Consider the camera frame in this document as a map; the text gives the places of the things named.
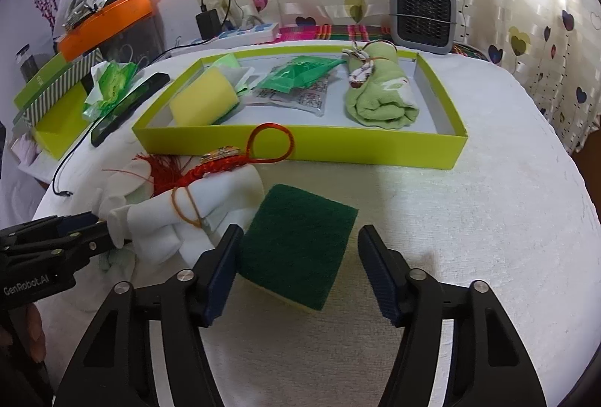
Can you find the black smartphone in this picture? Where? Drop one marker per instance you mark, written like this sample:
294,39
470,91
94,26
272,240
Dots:
124,109

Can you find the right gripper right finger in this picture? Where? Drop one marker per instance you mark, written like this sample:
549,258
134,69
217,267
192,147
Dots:
401,292

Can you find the white blue power strip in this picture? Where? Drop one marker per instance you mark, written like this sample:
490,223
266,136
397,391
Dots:
259,34

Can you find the lime green shallow box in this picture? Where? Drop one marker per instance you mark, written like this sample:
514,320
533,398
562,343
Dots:
435,140

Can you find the grey portable fan heater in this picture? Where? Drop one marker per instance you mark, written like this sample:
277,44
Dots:
427,25

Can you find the green white tissue pack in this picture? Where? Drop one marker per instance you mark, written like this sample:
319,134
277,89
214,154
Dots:
111,82

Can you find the white towel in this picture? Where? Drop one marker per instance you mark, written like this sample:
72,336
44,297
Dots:
185,221

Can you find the red opera mask tassel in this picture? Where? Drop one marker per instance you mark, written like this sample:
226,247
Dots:
166,172

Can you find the rolled green towel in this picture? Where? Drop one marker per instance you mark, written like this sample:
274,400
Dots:
379,92

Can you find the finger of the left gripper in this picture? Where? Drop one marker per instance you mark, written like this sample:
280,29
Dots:
92,240
48,228

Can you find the orange storage tray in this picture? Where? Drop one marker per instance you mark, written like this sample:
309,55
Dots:
102,26

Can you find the plaid pink green cloth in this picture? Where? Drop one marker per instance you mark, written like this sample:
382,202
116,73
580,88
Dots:
334,33

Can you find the lime green box lid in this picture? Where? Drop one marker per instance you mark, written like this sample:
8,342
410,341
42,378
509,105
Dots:
62,125

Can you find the person's left hand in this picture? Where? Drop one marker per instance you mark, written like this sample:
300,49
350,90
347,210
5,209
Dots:
27,327

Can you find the green striped gift box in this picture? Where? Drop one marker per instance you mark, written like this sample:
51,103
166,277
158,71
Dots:
50,84

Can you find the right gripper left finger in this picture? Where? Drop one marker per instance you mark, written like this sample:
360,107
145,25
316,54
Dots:
198,295

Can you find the white fleece blanket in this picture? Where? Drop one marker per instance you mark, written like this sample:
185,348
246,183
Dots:
514,212

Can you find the light green folded cloth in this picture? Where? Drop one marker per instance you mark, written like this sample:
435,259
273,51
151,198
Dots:
226,63

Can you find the clear printed plastic packet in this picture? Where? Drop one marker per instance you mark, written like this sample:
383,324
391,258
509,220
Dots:
312,99

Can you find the green plastic bag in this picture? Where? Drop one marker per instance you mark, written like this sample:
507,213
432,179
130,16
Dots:
301,72

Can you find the black power adapter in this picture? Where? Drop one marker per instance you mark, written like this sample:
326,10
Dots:
209,24

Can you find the yellow green sponge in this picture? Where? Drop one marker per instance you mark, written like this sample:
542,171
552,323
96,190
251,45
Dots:
295,245

